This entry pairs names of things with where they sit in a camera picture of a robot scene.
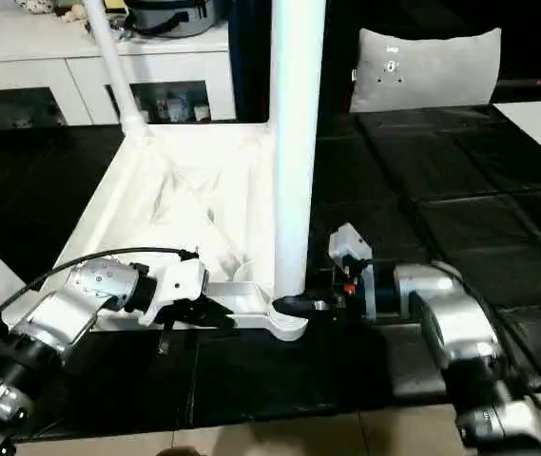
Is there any white plastic table top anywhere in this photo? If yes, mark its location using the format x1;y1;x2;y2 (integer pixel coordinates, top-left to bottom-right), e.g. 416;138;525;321
51;122;309;341

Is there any black work mat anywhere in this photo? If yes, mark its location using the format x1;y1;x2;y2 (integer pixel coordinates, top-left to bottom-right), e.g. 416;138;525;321
0;104;541;438

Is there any grey pillow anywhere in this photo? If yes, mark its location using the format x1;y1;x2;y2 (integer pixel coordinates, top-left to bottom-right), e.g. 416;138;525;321
349;27;503;113

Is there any white cabinet with glass doors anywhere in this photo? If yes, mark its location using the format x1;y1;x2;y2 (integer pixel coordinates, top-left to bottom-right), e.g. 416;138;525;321
0;0;235;129

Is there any grey black bag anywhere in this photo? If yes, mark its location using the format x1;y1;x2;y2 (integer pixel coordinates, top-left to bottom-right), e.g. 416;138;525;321
61;0;223;39

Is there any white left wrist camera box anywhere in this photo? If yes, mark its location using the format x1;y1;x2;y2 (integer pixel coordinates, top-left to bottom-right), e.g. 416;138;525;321
142;255;210;329

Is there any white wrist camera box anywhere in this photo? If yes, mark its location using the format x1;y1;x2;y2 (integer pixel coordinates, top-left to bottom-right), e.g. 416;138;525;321
142;255;210;329
328;223;377;319

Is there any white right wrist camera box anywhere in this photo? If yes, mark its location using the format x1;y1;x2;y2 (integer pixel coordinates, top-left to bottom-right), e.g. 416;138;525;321
328;223;377;319

